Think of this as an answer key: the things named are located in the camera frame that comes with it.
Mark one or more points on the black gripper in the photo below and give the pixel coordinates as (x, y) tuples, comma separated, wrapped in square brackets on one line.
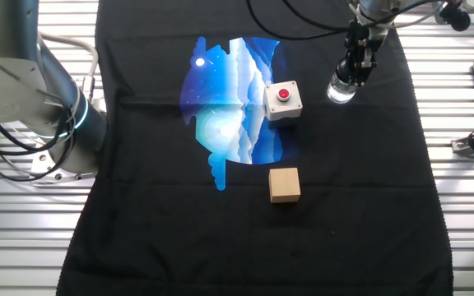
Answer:
[(362, 43)]

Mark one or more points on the clear glass jar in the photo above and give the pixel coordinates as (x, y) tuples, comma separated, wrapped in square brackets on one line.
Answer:
[(337, 94)]

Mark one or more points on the grey box with red button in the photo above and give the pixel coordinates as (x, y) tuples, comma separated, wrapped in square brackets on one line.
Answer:
[(292, 103)]

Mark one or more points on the wooden cube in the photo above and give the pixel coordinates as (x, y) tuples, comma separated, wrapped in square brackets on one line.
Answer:
[(284, 185)]

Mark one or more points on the black cloth with blue print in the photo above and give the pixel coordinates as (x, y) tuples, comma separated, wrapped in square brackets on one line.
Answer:
[(179, 246)]

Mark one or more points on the wrist camera with silver bracket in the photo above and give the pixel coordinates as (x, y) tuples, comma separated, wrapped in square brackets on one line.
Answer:
[(457, 16)]

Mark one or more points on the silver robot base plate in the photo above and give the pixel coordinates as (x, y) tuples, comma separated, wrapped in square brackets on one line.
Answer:
[(47, 166)]

